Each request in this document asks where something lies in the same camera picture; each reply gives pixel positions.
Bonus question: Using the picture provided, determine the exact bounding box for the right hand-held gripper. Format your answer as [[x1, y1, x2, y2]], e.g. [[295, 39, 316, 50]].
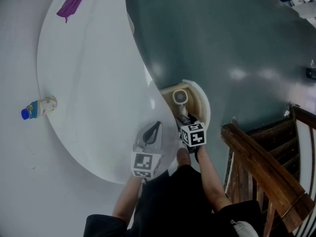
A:
[[174, 113, 207, 148]]

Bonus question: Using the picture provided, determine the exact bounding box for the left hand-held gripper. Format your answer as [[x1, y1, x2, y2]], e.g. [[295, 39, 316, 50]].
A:
[[130, 121, 164, 179]]

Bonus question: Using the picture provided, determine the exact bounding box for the cream hair dryer with cable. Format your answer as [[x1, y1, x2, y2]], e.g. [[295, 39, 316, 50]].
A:
[[172, 89, 198, 128]]

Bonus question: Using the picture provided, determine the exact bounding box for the large white wooden drawer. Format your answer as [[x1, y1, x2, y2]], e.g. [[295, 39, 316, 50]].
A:
[[159, 79, 211, 133]]

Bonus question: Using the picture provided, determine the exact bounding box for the person's left forearm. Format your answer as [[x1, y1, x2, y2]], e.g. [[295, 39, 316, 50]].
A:
[[112, 175, 144, 223]]

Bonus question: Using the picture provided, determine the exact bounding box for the person's right forearm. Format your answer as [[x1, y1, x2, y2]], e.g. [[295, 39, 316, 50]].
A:
[[196, 146, 234, 213]]

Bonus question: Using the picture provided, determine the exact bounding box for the white kidney-shaped table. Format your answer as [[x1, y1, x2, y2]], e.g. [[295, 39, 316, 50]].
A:
[[36, 0, 180, 185]]

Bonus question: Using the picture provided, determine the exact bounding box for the person's black clothing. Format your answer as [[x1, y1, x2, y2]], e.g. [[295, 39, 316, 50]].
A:
[[82, 164, 266, 237]]

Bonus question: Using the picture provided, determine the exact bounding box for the brown wooden bench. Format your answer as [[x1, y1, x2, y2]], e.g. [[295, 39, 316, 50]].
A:
[[220, 105, 316, 237]]

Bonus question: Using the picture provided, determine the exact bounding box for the dark green round rug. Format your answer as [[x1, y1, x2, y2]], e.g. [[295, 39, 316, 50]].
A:
[[125, 0, 316, 182]]

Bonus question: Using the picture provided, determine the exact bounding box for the blue cap plastic bottle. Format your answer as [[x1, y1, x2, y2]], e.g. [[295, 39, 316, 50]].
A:
[[21, 96, 58, 120]]

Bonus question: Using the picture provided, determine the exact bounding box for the white pouch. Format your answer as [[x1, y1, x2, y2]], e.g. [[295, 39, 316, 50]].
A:
[[231, 220, 260, 237]]

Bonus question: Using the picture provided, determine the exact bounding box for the white cushion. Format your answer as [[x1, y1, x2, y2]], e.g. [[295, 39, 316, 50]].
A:
[[296, 119, 316, 232]]

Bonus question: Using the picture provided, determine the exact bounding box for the purple folded cloth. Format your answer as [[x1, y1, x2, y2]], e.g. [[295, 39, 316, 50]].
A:
[[56, 0, 87, 24]]

